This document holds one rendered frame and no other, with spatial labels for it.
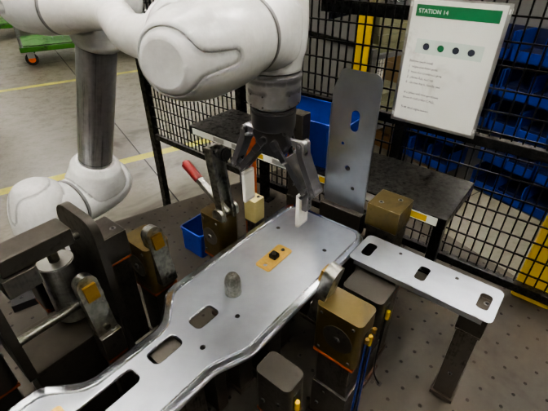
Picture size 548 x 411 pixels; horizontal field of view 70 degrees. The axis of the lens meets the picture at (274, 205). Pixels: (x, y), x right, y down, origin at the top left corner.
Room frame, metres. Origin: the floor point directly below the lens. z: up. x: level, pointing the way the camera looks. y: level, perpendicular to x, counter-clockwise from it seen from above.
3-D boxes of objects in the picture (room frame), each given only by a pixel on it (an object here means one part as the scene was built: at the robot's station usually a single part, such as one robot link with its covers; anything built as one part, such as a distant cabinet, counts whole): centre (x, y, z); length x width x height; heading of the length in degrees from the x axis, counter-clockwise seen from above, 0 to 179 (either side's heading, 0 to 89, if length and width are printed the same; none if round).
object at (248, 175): (0.67, 0.05, 1.16); 0.03 x 0.01 x 0.07; 141
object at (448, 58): (1.00, -0.43, 1.30); 0.23 x 0.02 x 0.31; 51
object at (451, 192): (1.09, -0.12, 1.02); 0.90 x 0.22 x 0.03; 51
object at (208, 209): (0.74, 0.14, 0.87); 0.10 x 0.07 x 0.35; 51
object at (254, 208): (0.77, 0.05, 0.88); 0.04 x 0.04 x 0.37; 51
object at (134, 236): (0.62, 0.27, 0.88); 0.11 x 0.07 x 0.37; 51
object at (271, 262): (0.63, 0.00, 1.01); 0.08 x 0.04 x 0.01; 142
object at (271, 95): (0.63, 0.00, 1.37); 0.09 x 0.09 x 0.06
